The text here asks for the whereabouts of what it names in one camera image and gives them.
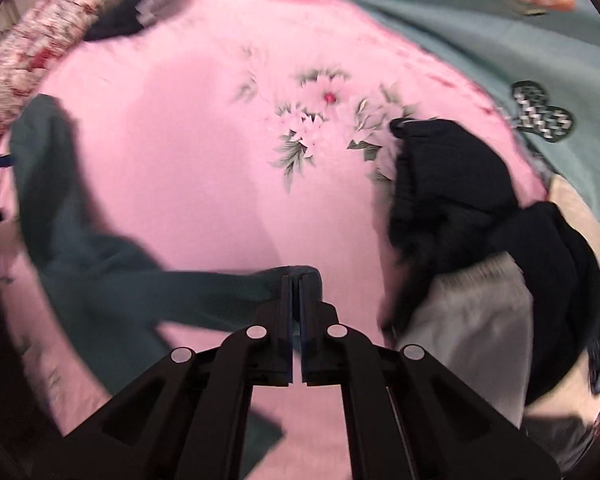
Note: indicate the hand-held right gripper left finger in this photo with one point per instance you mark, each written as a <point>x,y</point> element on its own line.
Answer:
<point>286,312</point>

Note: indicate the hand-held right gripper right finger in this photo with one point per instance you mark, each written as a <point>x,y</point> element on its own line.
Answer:
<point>305,312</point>

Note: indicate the dark teal pants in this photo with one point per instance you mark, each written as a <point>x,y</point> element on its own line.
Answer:
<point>105,270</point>

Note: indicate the red floral pillow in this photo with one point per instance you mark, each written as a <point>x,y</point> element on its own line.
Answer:
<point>40,30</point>

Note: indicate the navy and grey garment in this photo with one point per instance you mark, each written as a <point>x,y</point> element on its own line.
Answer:
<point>115,20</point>

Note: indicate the pink floral blanket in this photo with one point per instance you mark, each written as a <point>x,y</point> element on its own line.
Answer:
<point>205,135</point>

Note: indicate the black knit garment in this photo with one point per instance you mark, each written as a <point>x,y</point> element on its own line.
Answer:
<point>445,175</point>

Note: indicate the green printed bed sheet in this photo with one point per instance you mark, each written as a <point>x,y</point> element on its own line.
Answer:
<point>455,25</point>

